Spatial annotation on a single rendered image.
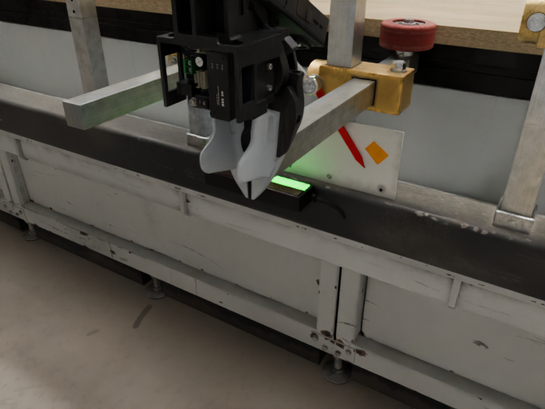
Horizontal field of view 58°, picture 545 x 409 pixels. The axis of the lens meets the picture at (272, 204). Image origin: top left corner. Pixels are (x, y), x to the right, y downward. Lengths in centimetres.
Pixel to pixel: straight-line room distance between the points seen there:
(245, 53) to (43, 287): 152
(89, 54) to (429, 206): 65
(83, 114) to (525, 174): 52
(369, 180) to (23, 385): 109
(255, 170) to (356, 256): 43
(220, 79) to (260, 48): 4
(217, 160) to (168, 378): 102
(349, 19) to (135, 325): 114
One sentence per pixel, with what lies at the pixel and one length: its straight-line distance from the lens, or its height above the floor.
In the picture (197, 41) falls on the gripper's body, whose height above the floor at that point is 97.
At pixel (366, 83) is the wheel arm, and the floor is 86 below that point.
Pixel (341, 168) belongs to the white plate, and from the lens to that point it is 71.
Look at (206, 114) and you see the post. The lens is 83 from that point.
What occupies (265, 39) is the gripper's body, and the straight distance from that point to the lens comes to 36.
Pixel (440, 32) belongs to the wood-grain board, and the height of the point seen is 89.
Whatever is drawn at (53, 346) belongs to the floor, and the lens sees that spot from 156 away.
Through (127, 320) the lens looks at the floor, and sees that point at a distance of 157.
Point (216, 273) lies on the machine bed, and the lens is 139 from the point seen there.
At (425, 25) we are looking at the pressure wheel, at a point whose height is 91.
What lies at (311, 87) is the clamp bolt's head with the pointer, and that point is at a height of 85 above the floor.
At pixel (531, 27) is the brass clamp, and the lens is 59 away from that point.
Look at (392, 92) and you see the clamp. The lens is 65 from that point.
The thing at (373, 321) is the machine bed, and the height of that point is 23.
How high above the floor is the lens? 103
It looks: 30 degrees down
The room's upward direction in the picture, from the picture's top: straight up
